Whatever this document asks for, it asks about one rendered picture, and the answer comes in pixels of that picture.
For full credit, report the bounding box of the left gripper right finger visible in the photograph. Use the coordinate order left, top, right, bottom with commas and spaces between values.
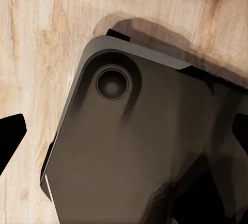
231, 113, 248, 155

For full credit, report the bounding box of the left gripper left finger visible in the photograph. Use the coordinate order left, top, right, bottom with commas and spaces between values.
0, 113, 27, 175

